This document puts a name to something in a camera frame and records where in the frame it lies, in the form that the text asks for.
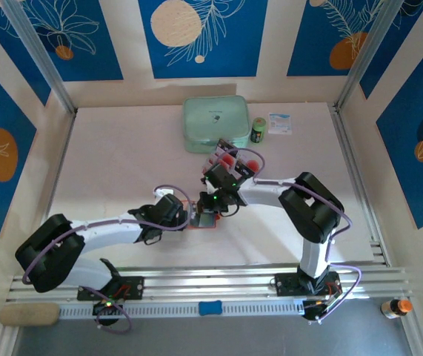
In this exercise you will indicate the orange leather card holder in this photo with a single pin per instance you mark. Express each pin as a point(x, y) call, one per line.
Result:
point(205, 228)

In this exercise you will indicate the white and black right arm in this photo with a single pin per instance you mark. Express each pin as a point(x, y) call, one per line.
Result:
point(266, 194)

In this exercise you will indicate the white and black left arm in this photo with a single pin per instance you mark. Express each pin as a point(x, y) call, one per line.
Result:
point(103, 233)

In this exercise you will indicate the credit card with red circle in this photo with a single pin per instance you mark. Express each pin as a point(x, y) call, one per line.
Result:
point(227, 160)
point(253, 164)

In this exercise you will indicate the mint green zip pouch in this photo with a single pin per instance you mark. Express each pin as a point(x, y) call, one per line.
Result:
point(215, 122)

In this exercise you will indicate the blue bone-shaped clip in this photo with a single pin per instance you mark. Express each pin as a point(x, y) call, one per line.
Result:
point(210, 308)

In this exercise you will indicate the white and blue packet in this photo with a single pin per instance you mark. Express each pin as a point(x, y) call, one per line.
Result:
point(280, 124)

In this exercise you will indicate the beige foam block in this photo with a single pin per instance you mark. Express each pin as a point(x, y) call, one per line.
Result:
point(29, 314)

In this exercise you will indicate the brown bottle orange cap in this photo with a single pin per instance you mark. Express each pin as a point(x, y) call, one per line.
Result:
point(396, 308)

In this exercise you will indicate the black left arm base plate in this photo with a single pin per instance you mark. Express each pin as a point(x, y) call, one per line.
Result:
point(133, 287)

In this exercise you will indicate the aluminium rail beam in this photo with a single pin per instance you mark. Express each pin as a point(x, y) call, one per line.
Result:
point(211, 282)

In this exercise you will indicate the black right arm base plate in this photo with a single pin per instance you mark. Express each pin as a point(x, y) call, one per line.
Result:
point(285, 283)

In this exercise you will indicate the aluminium table side rail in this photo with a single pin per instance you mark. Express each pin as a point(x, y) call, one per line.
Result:
point(58, 167)
point(351, 155)

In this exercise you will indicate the aluminium frame post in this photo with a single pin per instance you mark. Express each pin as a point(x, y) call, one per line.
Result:
point(40, 55)
point(366, 55)

